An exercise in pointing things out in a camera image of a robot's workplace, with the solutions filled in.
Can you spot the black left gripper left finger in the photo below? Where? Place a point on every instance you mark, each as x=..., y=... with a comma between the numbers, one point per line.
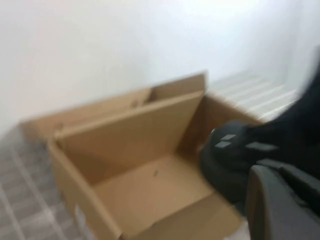
x=272, y=215

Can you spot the black knit sneaker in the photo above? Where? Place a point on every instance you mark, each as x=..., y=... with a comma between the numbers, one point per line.
x=225, y=162

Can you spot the brown cardboard shoe box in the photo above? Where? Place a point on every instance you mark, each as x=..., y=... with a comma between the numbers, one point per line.
x=137, y=175

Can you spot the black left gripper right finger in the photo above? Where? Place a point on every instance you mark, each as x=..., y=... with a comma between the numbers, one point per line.
x=300, y=180

